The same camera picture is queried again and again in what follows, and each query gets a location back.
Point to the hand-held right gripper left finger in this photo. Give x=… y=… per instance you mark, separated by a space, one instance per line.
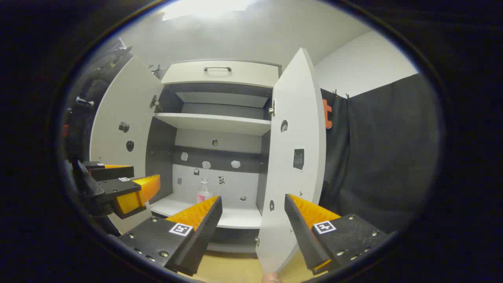
x=204 y=236

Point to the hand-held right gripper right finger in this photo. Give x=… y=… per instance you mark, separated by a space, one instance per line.
x=302 y=236

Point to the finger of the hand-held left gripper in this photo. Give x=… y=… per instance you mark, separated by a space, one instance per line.
x=118 y=186
x=114 y=173

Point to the clear pink bottle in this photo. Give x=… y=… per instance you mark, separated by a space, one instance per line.
x=203 y=194

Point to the white cabinet door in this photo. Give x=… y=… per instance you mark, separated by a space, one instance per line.
x=125 y=102
x=298 y=118

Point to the white cabinet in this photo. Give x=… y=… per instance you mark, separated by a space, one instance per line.
x=220 y=137

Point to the white cabinet shelf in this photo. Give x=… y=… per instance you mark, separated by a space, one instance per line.
x=216 y=122

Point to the white cabinet drawer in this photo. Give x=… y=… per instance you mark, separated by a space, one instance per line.
x=243 y=74

